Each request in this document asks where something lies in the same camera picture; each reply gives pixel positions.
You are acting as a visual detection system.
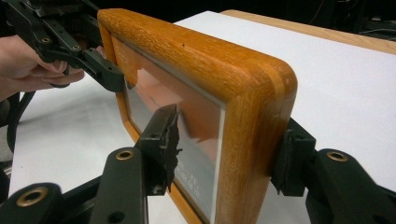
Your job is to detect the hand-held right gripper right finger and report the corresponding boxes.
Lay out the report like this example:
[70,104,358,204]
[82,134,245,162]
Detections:
[270,117,396,224]

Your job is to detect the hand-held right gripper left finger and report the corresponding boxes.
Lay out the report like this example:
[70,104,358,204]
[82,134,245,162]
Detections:
[88,103,183,224]

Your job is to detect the wooden picture frame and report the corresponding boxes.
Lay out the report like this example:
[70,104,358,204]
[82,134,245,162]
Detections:
[96,7,299,224]

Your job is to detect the white paper sheet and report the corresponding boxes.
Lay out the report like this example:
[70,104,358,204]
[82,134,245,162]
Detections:
[8,10,396,224]

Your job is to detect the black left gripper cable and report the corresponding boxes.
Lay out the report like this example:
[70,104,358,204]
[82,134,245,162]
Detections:
[5,91,37,154]

